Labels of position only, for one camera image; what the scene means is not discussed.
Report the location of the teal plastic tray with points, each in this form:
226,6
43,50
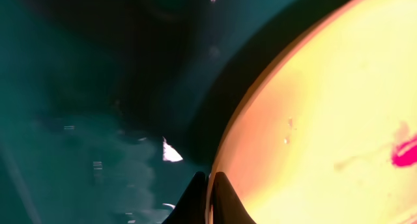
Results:
109,107

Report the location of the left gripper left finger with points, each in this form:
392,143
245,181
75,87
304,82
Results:
190,208

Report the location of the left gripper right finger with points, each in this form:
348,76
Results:
226,206

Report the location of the yellow-green plate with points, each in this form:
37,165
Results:
328,133

